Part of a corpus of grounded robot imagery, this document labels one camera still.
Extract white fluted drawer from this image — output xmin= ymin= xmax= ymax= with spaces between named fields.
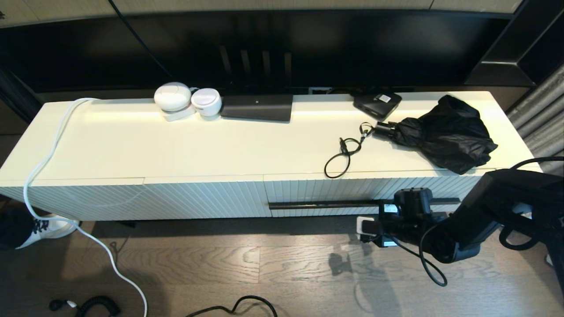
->
xmin=263 ymin=170 xmax=497 ymax=218

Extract black umbrella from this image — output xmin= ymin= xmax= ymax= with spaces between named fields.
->
xmin=358 ymin=95 xmax=498 ymax=175

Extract short black looped cable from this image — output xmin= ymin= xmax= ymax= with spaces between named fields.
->
xmin=324 ymin=137 xmax=363 ymax=179

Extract white long TV cabinet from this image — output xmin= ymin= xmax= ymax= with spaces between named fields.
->
xmin=0 ymin=91 xmax=543 ymax=221

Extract black set-top box white label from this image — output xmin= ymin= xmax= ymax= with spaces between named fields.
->
xmin=352 ymin=91 xmax=402 ymax=121

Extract black flat router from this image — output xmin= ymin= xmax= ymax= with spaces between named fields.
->
xmin=220 ymin=94 xmax=294 ymax=122

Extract black television screen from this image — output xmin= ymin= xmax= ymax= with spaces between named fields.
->
xmin=0 ymin=10 xmax=514 ymax=95

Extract small white round device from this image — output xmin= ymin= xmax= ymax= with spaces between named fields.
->
xmin=191 ymin=88 xmax=223 ymax=118

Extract white flat device base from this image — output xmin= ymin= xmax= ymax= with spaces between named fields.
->
xmin=161 ymin=106 xmax=197 ymax=122

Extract large white round device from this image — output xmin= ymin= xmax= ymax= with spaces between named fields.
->
xmin=154 ymin=82 xmax=193 ymax=112

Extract white sneaker black laces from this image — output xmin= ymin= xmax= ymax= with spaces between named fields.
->
xmin=15 ymin=214 xmax=81 ymax=250

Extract dark trouser leg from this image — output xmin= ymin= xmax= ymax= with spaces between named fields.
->
xmin=0 ymin=209 xmax=38 ymax=250

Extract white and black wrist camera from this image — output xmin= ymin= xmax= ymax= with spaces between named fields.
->
xmin=356 ymin=216 xmax=384 ymax=245

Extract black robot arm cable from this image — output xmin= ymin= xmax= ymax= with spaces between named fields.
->
xmin=388 ymin=222 xmax=449 ymax=288

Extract black floor cable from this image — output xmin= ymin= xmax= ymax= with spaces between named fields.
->
xmin=187 ymin=295 xmax=278 ymax=317

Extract black wall shelf unit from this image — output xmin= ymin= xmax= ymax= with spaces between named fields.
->
xmin=463 ymin=0 xmax=564 ymax=88

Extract black coiled cable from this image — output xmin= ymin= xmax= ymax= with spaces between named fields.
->
xmin=49 ymin=296 xmax=123 ymax=317

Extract thin black wall cable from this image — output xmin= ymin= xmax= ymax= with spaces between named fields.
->
xmin=108 ymin=0 xmax=174 ymax=82

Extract white power cable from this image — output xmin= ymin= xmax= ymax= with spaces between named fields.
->
xmin=23 ymin=98 xmax=148 ymax=317

